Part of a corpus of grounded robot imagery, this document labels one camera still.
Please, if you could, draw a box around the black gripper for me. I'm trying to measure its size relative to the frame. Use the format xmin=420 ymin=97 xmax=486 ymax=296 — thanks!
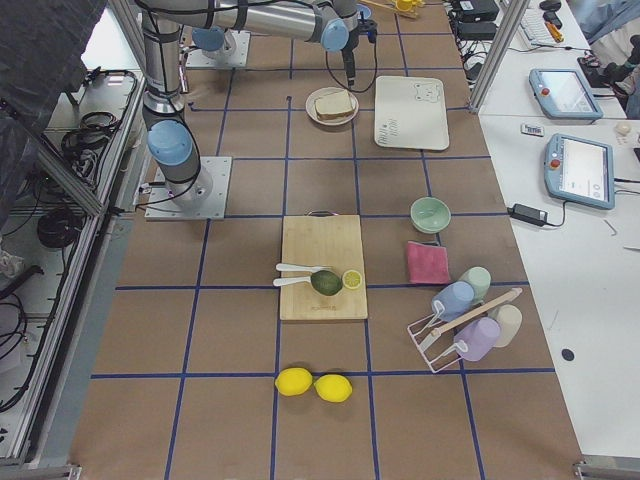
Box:
xmin=343 ymin=9 xmax=378 ymax=88

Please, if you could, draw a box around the bread slice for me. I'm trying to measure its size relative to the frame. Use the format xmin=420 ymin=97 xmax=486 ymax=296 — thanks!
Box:
xmin=314 ymin=89 xmax=355 ymax=120

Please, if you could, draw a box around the cream round plate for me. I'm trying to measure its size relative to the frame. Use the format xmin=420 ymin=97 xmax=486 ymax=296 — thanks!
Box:
xmin=305 ymin=87 xmax=359 ymax=126

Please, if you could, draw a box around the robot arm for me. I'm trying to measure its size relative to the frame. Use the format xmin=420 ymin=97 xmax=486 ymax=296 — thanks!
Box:
xmin=137 ymin=1 xmax=377 ymax=219

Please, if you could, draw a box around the cream bear tray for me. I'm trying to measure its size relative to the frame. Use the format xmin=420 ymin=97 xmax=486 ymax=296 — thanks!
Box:
xmin=374 ymin=76 xmax=450 ymax=151

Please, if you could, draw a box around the wooden mug rack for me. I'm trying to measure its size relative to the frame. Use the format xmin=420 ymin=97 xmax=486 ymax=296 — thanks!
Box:
xmin=361 ymin=0 xmax=419 ymax=19

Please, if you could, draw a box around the yellow mug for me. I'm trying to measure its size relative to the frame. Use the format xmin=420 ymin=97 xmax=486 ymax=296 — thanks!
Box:
xmin=393 ymin=0 xmax=425 ymax=16

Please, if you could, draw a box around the black computer box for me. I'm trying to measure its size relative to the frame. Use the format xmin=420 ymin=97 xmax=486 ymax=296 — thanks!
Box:
xmin=451 ymin=0 xmax=499 ymax=23

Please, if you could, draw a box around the green bowl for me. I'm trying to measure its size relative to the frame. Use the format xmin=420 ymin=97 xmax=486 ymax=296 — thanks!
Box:
xmin=410 ymin=197 xmax=451 ymax=234

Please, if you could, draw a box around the bamboo cutting board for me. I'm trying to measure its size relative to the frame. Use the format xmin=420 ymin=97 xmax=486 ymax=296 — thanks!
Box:
xmin=278 ymin=210 xmax=369 ymax=322

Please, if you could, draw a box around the far teach pendant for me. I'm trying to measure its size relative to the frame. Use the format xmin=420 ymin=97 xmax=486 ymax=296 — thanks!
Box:
xmin=528 ymin=69 xmax=603 ymax=122

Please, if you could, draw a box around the teach pendant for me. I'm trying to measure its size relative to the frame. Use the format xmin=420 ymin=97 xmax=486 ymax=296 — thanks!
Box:
xmin=528 ymin=69 xmax=603 ymax=122
xmin=543 ymin=134 xmax=615 ymax=210

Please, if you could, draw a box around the pink cloth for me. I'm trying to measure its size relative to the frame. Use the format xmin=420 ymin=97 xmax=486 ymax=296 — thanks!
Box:
xmin=406 ymin=241 xmax=450 ymax=285

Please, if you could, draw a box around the lemon half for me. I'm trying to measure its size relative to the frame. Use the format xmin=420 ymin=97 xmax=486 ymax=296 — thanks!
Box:
xmin=342 ymin=269 xmax=363 ymax=290

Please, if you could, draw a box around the avocado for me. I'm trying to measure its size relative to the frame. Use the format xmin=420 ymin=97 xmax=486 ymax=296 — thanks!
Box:
xmin=311 ymin=270 xmax=343 ymax=296

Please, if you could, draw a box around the white spoon lower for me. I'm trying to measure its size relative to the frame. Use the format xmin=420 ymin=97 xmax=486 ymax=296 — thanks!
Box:
xmin=272 ymin=275 xmax=311 ymax=287

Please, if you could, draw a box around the black power adapter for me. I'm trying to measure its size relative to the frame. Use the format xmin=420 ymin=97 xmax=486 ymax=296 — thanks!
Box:
xmin=507 ymin=203 xmax=548 ymax=227

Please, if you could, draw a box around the near teach pendant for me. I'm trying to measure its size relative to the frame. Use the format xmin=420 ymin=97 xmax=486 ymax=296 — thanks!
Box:
xmin=543 ymin=134 xmax=615 ymax=210

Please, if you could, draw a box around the green cup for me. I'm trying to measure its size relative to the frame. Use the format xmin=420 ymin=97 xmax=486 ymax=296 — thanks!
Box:
xmin=459 ymin=266 xmax=491 ymax=304

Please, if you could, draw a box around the blue cup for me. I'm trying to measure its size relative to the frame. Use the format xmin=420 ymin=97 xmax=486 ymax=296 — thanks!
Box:
xmin=431 ymin=281 xmax=475 ymax=322

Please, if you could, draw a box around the beige cup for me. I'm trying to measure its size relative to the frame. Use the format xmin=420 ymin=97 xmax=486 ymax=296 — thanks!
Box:
xmin=488 ymin=304 xmax=523 ymax=348

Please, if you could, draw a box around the purple cup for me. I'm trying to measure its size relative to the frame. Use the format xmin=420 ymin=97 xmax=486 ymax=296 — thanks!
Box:
xmin=454 ymin=317 xmax=501 ymax=361

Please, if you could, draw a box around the left whole lemon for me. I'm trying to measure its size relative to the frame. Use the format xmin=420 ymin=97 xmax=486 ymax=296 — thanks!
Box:
xmin=274 ymin=367 xmax=313 ymax=397

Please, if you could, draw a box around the whole lemon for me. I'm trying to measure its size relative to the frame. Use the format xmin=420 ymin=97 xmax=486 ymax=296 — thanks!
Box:
xmin=274 ymin=367 xmax=313 ymax=397
xmin=314 ymin=374 xmax=353 ymax=403

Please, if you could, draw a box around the right whole lemon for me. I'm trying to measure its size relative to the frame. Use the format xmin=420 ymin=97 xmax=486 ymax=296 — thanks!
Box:
xmin=314 ymin=374 xmax=353 ymax=403

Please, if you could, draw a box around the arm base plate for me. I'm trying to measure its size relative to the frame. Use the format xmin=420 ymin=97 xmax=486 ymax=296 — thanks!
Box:
xmin=186 ymin=28 xmax=250 ymax=70
xmin=143 ymin=156 xmax=232 ymax=222

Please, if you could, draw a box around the aluminium frame post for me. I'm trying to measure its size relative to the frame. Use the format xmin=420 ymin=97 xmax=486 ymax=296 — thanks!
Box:
xmin=468 ymin=0 xmax=529 ymax=113

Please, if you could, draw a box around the white wire cup rack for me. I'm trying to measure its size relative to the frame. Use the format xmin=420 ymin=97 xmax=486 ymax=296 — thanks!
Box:
xmin=406 ymin=287 xmax=522 ymax=374

